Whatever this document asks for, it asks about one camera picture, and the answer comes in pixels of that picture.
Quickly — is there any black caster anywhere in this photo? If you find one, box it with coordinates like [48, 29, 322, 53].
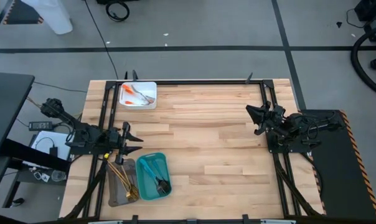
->
[7, 197, 25, 209]

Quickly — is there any yellow-striped black floor mat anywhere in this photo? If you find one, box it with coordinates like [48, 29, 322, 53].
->
[299, 109, 376, 221]

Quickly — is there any coiled black cable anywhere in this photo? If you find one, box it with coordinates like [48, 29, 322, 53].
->
[105, 0, 131, 23]

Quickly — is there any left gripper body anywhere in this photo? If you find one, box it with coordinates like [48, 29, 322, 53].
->
[108, 121, 131, 158]

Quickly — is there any black desk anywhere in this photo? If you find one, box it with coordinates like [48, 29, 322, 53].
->
[0, 72, 36, 160]

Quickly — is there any black hanging cable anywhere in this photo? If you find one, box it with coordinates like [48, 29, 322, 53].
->
[83, 0, 120, 80]

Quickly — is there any white paper sheet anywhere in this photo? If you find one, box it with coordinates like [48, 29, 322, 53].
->
[30, 130, 74, 162]

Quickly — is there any white bagged trash bin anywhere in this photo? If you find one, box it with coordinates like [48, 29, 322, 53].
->
[21, 0, 74, 35]

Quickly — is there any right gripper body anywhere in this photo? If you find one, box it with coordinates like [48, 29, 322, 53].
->
[261, 104, 289, 135]

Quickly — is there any black equipment case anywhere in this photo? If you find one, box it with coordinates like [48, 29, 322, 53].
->
[353, 0, 376, 43]

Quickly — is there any black power adapter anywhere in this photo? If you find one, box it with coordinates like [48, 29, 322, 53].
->
[28, 120, 54, 132]

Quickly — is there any orange-striped black floor mat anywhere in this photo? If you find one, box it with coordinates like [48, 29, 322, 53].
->
[2, 0, 44, 26]

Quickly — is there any black aluminium table frame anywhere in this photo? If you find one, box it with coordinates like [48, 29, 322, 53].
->
[62, 79, 327, 224]

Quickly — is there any clear plastic cup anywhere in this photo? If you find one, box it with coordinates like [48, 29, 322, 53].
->
[50, 169, 67, 182]

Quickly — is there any teal plastic bin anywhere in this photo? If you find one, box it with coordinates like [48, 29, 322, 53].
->
[134, 151, 172, 202]

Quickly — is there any grey translucent plastic bin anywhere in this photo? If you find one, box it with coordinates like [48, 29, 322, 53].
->
[107, 158, 139, 208]

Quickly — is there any black support beam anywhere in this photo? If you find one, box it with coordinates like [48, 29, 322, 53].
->
[0, 138, 71, 174]

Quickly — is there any white plastic bin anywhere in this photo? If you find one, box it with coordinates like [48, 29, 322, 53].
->
[119, 81, 158, 111]

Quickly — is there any black corrugated hose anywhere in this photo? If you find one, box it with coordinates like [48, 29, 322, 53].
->
[350, 24, 376, 100]

